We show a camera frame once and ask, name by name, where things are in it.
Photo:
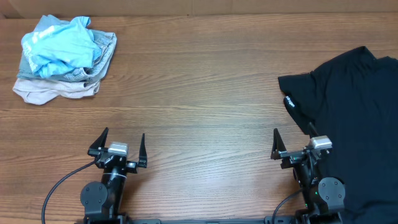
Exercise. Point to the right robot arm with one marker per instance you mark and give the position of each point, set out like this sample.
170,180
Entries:
323,196

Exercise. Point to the black t-shirt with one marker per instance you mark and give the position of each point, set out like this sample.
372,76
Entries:
352,99

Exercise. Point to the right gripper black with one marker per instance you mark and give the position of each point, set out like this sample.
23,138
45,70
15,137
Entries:
300,155

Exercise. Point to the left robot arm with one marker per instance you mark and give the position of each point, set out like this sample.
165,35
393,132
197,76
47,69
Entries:
102,199

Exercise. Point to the light blue crumpled shirt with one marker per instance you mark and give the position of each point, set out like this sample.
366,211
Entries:
57,47

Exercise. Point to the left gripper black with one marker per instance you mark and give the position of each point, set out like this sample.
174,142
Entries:
115,159

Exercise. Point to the folded denim jeans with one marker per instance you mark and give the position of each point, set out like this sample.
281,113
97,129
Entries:
107,43

